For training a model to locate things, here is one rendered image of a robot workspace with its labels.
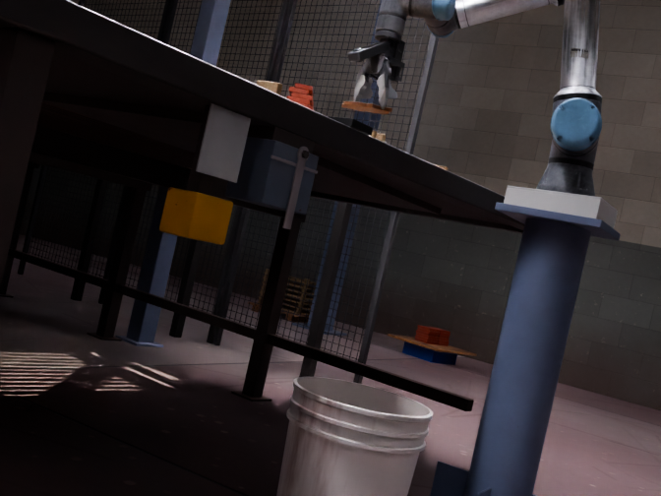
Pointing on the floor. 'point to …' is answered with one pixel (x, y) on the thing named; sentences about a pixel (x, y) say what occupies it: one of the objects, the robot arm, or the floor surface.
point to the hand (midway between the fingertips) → (367, 105)
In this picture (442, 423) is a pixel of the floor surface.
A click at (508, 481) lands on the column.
